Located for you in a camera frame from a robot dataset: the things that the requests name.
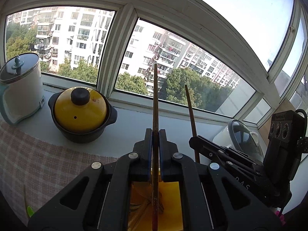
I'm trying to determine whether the brown chopstick red tip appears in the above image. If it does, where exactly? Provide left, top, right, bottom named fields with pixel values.
left=152, top=64, right=159, bottom=230

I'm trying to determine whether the brown chopstick crosswise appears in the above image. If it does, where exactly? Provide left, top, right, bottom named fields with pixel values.
left=23, top=184, right=28, bottom=214

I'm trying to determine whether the green plastic spoon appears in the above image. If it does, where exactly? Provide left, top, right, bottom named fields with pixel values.
left=26, top=206, right=34, bottom=218

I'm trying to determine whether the yellow plastic utensil container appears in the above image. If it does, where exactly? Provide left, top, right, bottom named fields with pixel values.
left=130, top=178, right=183, bottom=230

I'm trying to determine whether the pink plaid table cloth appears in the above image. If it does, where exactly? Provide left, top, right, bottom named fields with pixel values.
left=1, top=121, right=117, bottom=225

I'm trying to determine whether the black pot yellow lid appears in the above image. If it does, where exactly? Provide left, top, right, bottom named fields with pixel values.
left=48, top=87, right=117, bottom=143

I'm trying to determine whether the white teal electric cooker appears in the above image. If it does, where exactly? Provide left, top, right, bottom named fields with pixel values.
left=1, top=53, right=45, bottom=125

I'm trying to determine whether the white window frame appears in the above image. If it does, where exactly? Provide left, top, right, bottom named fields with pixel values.
left=1, top=0, right=307, bottom=126

